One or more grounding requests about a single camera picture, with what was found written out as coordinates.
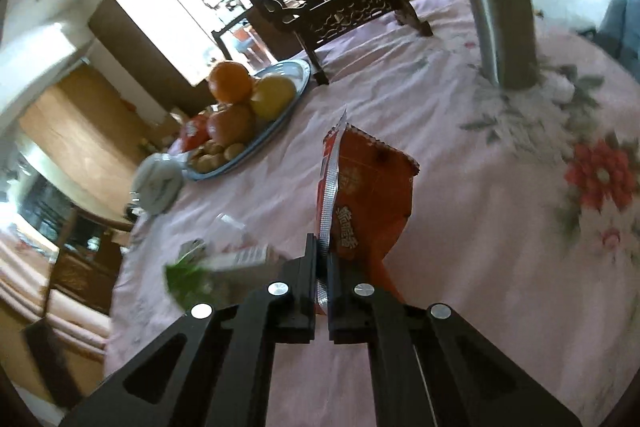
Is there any green snack packet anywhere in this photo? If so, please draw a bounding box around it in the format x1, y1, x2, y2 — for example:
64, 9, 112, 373
164, 254, 215, 311

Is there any white small carton box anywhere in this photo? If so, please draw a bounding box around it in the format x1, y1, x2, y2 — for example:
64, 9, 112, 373
198, 246, 278, 272

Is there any clear plastic cup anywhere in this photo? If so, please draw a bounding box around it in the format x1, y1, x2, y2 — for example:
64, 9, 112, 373
208, 213, 250, 253

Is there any red orange snack bag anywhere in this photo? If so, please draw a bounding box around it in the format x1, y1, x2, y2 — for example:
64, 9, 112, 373
317, 114, 420, 299

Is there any wooden armchair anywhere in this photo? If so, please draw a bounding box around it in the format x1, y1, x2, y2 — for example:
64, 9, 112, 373
23, 206, 134, 411

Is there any white ceramic lidded jar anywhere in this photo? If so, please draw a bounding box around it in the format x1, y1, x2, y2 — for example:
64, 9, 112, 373
130, 153, 183, 216

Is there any pink floral door curtain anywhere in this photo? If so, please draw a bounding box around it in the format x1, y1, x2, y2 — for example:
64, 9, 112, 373
1, 232, 111, 361

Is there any red snack packet on plate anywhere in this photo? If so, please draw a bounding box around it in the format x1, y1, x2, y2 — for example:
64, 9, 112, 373
180, 114, 209, 152

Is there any red apple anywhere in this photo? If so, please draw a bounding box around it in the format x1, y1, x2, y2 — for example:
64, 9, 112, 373
207, 104, 256, 147

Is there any yellow apple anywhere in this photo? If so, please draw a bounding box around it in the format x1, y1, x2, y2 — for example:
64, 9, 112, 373
250, 75, 296, 121

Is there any orange fruit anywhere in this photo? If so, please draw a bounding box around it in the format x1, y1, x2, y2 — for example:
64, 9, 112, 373
207, 61, 254, 104

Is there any blue rimmed fruit plate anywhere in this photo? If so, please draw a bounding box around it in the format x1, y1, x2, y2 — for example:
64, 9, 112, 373
177, 60, 311, 180

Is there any dark wooden dining chair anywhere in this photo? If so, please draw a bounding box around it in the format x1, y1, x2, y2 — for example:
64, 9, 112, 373
210, 8, 303, 70

